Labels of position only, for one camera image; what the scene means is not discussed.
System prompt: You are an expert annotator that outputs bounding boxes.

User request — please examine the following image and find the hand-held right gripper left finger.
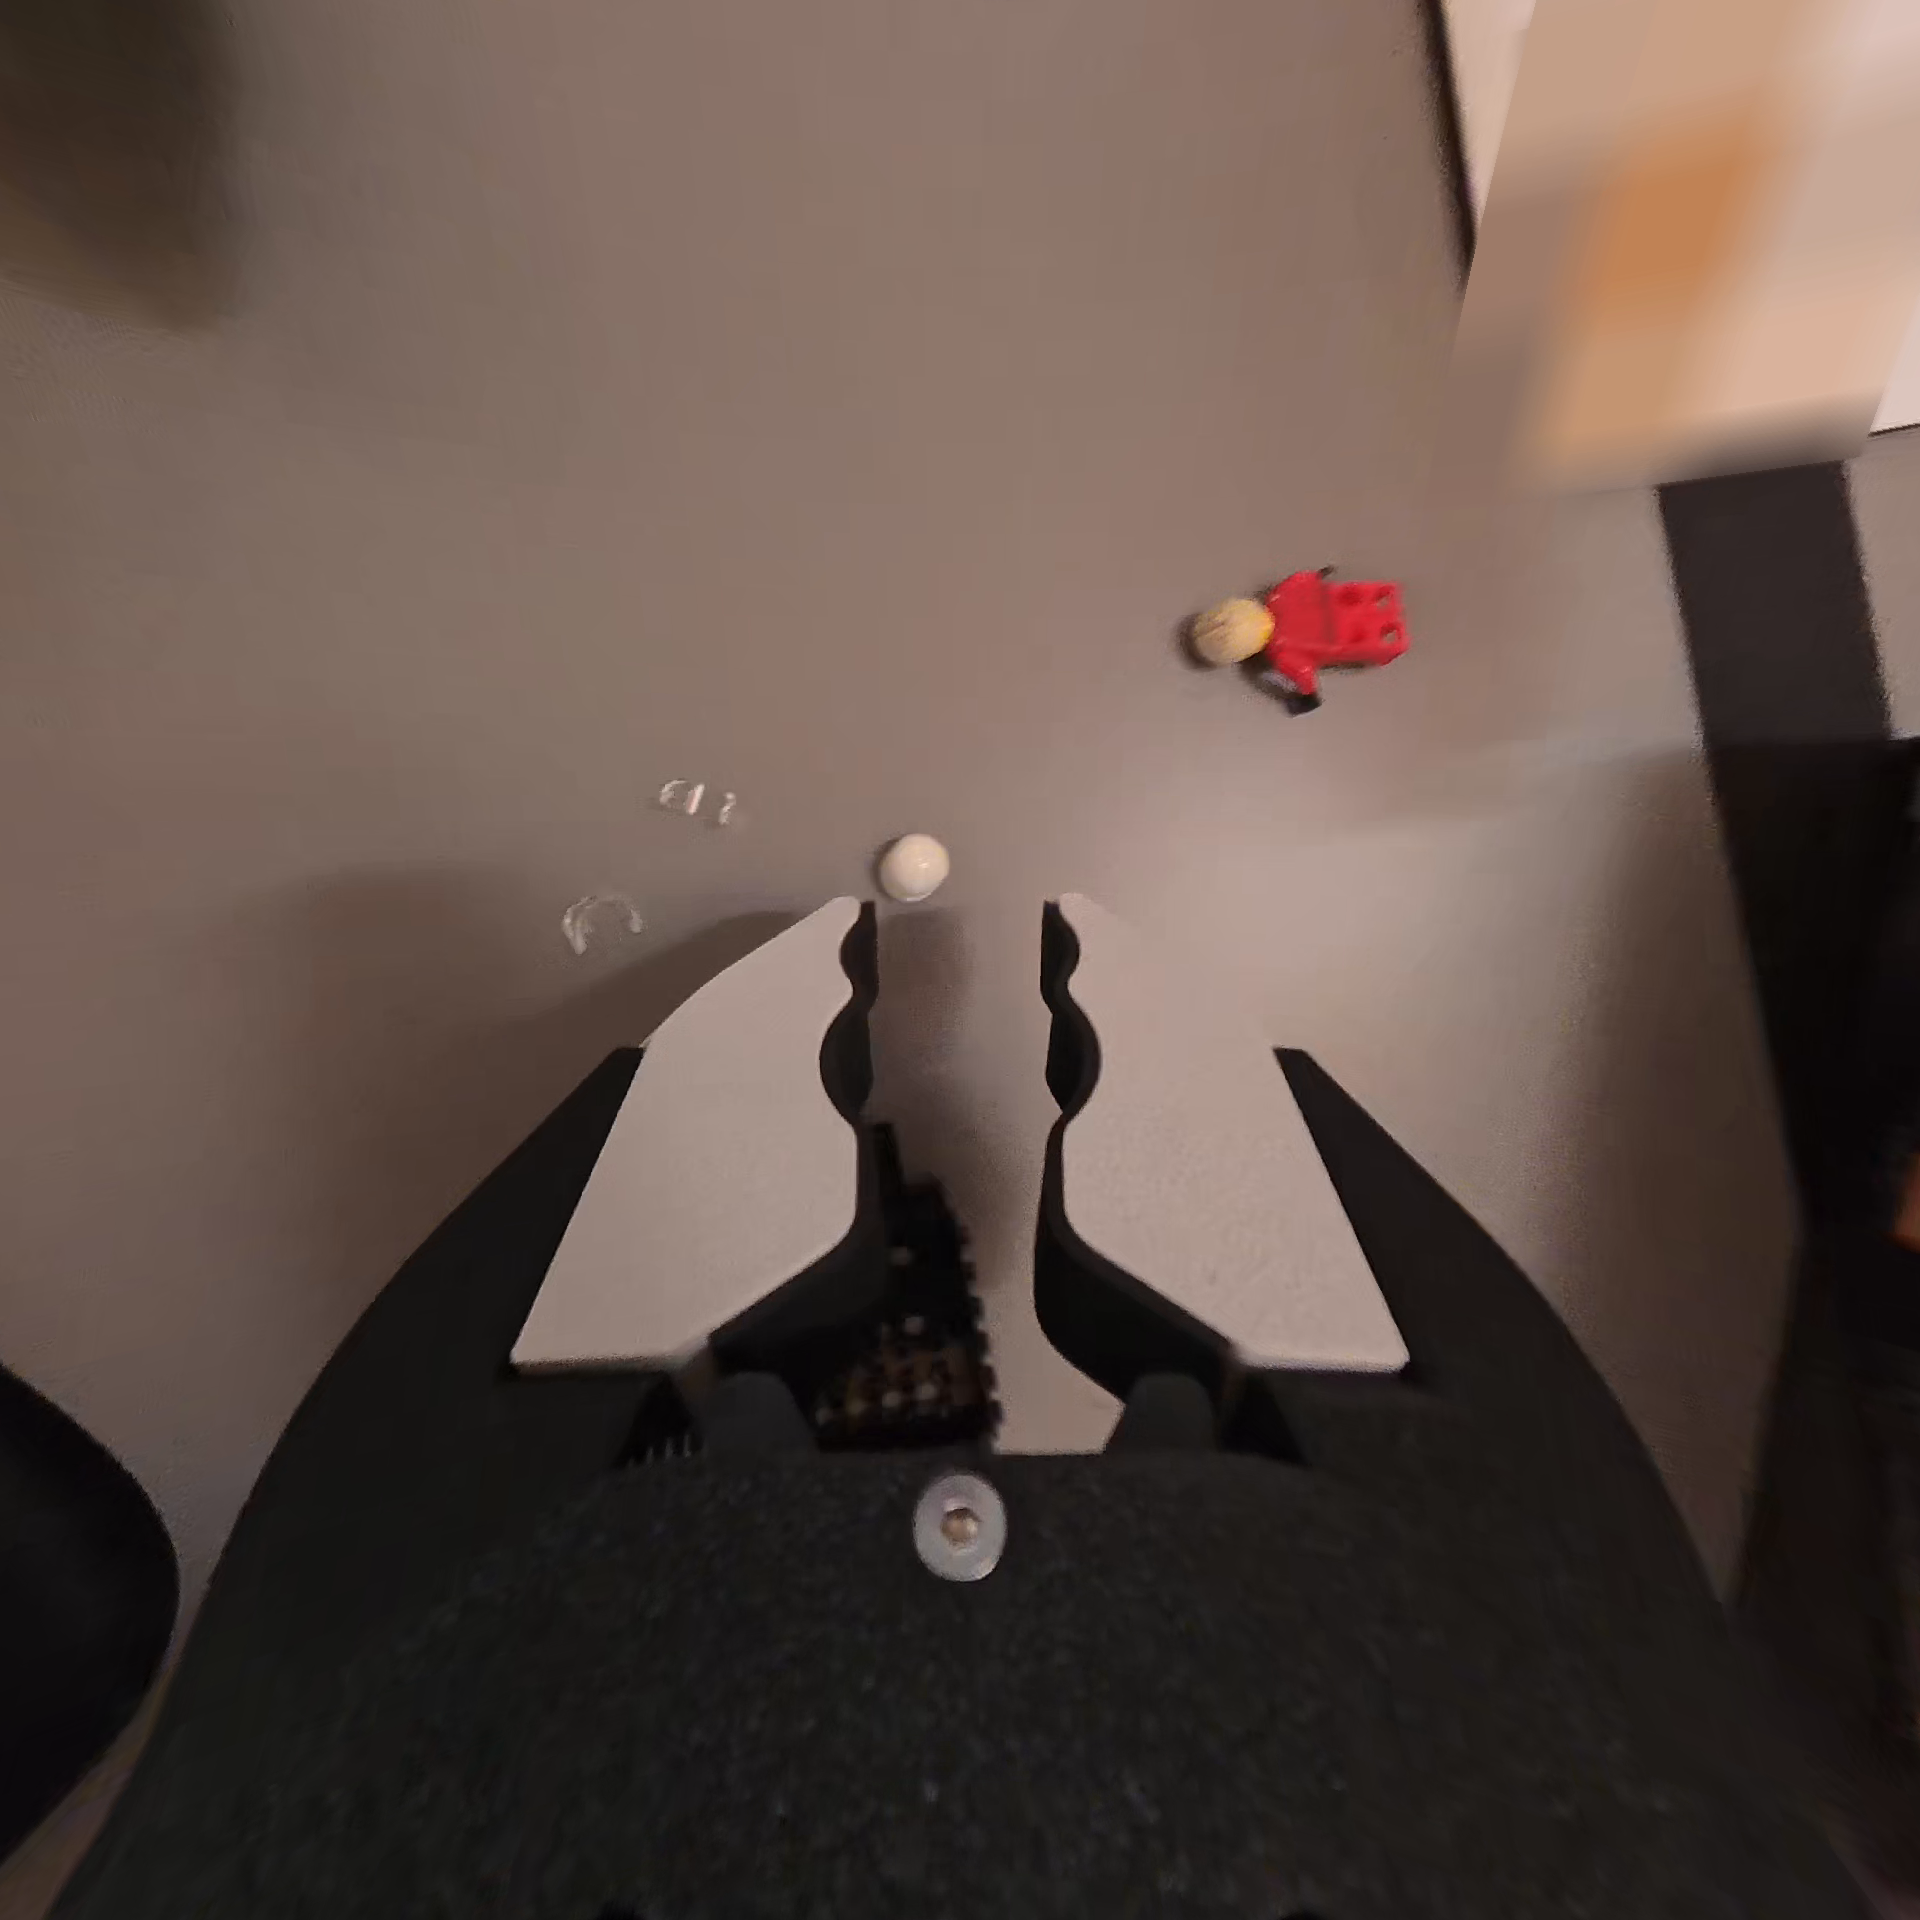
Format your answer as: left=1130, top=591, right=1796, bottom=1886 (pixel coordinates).
left=509, top=896, right=906, bottom=1432

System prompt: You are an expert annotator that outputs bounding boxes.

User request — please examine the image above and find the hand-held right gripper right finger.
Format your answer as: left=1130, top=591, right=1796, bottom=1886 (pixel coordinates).
left=1030, top=891, right=1414, bottom=1447

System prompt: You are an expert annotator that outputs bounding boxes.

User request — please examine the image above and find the red toy minifigure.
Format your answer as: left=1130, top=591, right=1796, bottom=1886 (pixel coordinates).
left=1258, top=566, right=1414, bottom=719

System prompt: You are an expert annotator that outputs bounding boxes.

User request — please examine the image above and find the black brick chassis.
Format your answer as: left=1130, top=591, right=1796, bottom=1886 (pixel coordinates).
left=814, top=1118, right=1003, bottom=1453

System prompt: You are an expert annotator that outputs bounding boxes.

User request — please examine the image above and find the black cloth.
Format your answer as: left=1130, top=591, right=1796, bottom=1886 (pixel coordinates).
left=0, top=1358, right=185, bottom=1820

